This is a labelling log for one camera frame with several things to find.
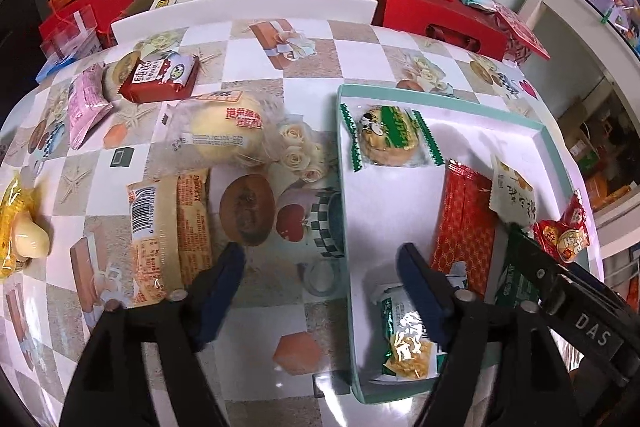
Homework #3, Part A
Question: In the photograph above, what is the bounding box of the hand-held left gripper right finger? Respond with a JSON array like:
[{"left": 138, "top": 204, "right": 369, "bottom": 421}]
[{"left": 396, "top": 243, "right": 581, "bottom": 427}]

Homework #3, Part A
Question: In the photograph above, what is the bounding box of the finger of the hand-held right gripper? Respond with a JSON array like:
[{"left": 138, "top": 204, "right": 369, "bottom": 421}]
[{"left": 506, "top": 223, "right": 568, "bottom": 308}]

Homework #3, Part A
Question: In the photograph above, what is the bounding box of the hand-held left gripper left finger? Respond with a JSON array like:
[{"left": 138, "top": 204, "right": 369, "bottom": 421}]
[{"left": 59, "top": 241, "right": 247, "bottom": 427}]

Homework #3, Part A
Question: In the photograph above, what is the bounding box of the red candy packet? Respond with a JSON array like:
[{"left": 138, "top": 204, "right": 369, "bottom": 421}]
[{"left": 532, "top": 189, "right": 591, "bottom": 264}]

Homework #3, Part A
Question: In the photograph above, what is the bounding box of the white green corn snack packet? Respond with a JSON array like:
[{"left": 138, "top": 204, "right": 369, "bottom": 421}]
[{"left": 367, "top": 262, "right": 468, "bottom": 383}]

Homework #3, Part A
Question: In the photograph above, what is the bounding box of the cream snack packet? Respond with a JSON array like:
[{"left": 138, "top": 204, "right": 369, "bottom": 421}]
[{"left": 489, "top": 154, "right": 538, "bottom": 228}]

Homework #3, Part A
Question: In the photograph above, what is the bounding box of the red gold-patterned snack packet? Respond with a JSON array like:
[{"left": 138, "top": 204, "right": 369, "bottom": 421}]
[{"left": 430, "top": 159, "right": 498, "bottom": 298}]

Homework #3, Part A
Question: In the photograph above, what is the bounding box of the orange bread packet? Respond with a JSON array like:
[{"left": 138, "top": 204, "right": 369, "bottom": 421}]
[{"left": 126, "top": 168, "right": 213, "bottom": 308}]

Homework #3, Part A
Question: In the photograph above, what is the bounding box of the shallow teal cardboard tray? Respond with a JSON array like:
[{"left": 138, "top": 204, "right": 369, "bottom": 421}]
[{"left": 336, "top": 83, "right": 601, "bottom": 405}]

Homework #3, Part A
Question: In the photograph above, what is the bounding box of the round bun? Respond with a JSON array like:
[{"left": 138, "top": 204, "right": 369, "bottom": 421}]
[{"left": 160, "top": 89, "right": 281, "bottom": 168}]

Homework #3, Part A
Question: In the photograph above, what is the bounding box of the green-edged cookie packet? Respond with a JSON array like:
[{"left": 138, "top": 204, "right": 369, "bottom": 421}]
[{"left": 340, "top": 103, "right": 446, "bottom": 172}]

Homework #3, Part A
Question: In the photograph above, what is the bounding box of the pale yellow pudding cup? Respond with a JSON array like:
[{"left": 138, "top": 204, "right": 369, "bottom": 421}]
[{"left": 11, "top": 213, "right": 52, "bottom": 259}]

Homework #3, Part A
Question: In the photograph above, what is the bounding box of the red milk snack packet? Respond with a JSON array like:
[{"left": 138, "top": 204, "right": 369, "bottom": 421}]
[{"left": 118, "top": 53, "right": 201, "bottom": 104}]

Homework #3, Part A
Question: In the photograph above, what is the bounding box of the pink snack packet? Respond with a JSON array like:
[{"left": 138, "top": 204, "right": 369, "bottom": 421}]
[{"left": 67, "top": 63, "right": 115, "bottom": 151}]

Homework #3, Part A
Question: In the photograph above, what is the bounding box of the yellow soft bread packet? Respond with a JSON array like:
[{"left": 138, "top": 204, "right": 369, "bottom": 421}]
[{"left": 0, "top": 172, "right": 53, "bottom": 280}]

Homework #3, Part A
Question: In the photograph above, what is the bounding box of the orange cardboard box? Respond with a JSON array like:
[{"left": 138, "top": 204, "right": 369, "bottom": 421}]
[{"left": 582, "top": 172, "right": 633, "bottom": 212}]

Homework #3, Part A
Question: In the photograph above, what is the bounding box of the brown cardboard box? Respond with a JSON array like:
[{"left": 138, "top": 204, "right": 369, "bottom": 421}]
[{"left": 555, "top": 97, "right": 601, "bottom": 168}]

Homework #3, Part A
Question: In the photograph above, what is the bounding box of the red patterned box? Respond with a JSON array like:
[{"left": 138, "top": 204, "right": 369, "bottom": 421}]
[{"left": 492, "top": 4, "right": 551, "bottom": 65}]

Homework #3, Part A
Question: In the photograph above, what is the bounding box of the pile of colourful toys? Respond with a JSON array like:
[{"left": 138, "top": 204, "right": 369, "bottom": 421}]
[{"left": 600, "top": 0, "right": 640, "bottom": 42}]

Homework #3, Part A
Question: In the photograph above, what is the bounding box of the large red gift box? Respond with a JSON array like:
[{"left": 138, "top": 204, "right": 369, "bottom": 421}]
[{"left": 350, "top": 0, "right": 510, "bottom": 62}]

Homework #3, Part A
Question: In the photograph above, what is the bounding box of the white cardboard box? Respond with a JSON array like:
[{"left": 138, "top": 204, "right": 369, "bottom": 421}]
[{"left": 110, "top": 0, "right": 379, "bottom": 48}]

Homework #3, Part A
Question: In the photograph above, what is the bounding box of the clear plastic box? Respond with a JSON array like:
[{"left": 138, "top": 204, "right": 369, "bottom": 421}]
[{"left": 40, "top": 4, "right": 101, "bottom": 60}]

